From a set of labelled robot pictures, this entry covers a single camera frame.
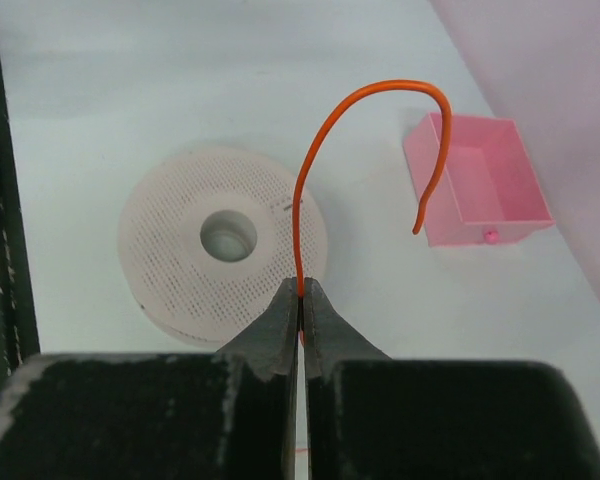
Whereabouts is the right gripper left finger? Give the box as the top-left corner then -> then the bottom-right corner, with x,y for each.
0,279 -> 298,479

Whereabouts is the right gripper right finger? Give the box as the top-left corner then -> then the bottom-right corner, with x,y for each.
302,278 -> 600,479

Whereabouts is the white plastic spool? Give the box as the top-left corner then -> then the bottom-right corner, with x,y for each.
116,146 -> 329,349

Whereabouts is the orange wire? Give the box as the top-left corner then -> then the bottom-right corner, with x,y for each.
291,78 -> 453,351

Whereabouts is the pink plastic box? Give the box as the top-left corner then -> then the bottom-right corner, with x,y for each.
424,115 -> 555,247

